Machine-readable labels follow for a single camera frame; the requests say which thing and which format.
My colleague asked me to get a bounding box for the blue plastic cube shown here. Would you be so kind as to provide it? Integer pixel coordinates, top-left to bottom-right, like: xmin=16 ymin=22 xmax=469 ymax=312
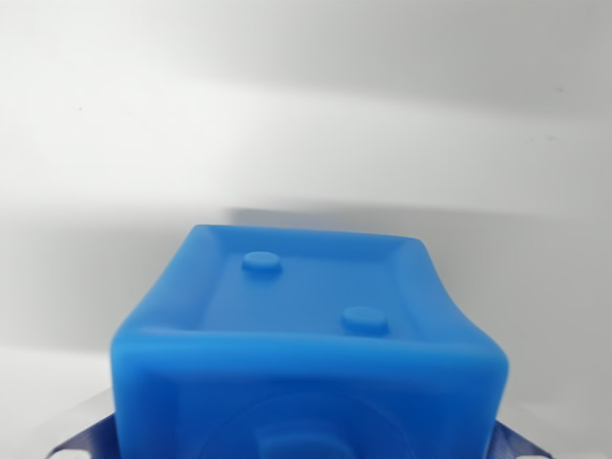
xmin=109 ymin=223 xmax=509 ymax=459

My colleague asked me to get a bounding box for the gripper right finger silver with black pad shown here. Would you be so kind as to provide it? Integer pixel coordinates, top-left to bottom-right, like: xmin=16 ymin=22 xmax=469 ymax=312
xmin=487 ymin=415 xmax=560 ymax=459

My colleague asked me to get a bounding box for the gripper left finger silver with black pad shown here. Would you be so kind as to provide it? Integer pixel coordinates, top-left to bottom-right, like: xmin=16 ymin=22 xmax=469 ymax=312
xmin=28 ymin=387 xmax=124 ymax=459

